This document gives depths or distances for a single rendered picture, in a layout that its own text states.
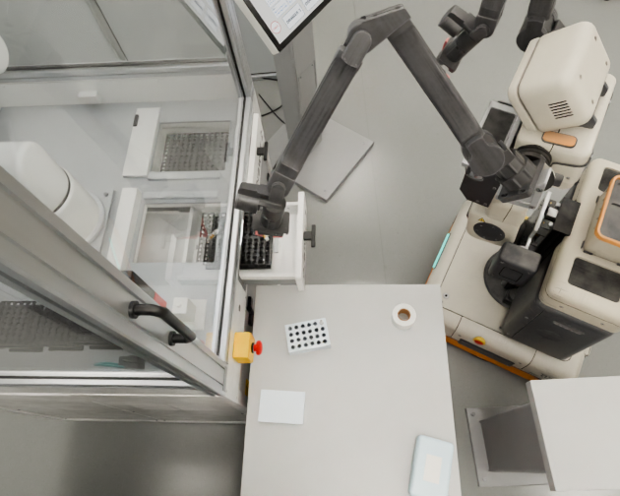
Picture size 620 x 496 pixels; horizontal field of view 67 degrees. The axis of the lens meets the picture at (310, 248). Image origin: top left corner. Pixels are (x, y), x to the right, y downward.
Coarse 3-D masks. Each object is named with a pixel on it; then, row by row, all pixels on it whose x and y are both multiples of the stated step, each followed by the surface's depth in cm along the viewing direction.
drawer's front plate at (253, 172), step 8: (256, 120) 159; (256, 128) 157; (256, 136) 156; (256, 144) 155; (256, 152) 155; (256, 160) 155; (248, 168) 151; (256, 168) 155; (248, 176) 149; (256, 176) 155
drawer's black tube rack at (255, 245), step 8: (248, 216) 146; (248, 224) 145; (248, 232) 144; (248, 240) 143; (256, 240) 146; (264, 240) 142; (272, 240) 145; (248, 248) 142; (256, 248) 145; (264, 248) 141; (272, 248) 144; (248, 256) 141; (256, 256) 140; (272, 256) 144; (240, 264) 140; (248, 264) 139; (256, 264) 139
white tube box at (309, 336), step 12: (300, 324) 141; (312, 324) 141; (324, 324) 140; (288, 336) 140; (300, 336) 140; (312, 336) 140; (324, 336) 142; (288, 348) 138; (300, 348) 138; (312, 348) 138; (324, 348) 141
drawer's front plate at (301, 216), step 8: (304, 200) 147; (304, 208) 147; (304, 216) 146; (304, 224) 146; (296, 240) 139; (296, 248) 137; (296, 256) 136; (296, 264) 135; (304, 264) 145; (296, 272) 134; (304, 272) 144; (296, 280) 135; (304, 280) 144
